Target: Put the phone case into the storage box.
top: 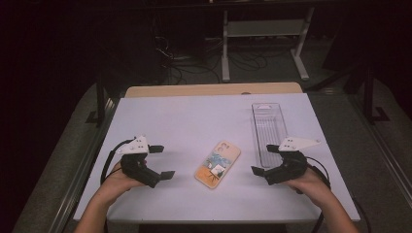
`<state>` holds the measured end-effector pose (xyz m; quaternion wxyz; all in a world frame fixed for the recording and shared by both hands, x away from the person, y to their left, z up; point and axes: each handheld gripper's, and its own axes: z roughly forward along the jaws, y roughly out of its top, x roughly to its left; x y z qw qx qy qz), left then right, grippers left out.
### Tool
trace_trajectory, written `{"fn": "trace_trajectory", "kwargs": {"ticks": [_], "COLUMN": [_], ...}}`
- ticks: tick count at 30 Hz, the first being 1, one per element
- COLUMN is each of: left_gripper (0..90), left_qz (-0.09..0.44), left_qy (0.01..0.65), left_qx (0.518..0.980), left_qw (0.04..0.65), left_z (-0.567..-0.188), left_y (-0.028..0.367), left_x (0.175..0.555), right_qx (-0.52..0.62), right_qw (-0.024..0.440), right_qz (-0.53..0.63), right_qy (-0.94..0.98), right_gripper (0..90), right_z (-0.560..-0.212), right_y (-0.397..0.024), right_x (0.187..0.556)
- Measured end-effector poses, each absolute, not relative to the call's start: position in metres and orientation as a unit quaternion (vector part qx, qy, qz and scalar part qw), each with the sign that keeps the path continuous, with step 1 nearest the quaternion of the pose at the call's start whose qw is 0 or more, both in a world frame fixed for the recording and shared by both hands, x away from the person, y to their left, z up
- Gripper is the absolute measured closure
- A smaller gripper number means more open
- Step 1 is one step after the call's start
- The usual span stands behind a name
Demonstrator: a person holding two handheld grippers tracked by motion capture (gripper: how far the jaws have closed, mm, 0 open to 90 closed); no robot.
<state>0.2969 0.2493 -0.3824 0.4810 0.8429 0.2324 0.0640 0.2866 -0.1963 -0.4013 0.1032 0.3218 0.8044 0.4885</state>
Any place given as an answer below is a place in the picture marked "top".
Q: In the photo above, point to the person's left hand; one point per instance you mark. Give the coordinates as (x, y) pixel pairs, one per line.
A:
(116, 181)

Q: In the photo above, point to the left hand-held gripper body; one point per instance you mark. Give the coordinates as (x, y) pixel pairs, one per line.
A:
(137, 168)

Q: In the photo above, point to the grey metal rail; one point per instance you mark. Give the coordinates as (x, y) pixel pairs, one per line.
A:
(385, 152)
(84, 174)

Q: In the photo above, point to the white metal stand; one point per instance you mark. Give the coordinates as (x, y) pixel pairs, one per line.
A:
(265, 28)

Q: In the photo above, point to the clear plastic box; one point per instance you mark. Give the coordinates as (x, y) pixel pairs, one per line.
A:
(268, 129)

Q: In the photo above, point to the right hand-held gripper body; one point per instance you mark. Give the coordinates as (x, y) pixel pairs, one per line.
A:
(290, 168)

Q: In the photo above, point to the black metal stand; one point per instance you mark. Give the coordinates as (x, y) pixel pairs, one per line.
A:
(101, 103)
(369, 97)

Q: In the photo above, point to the person's right hand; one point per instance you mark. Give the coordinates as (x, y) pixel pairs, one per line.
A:
(312, 186)

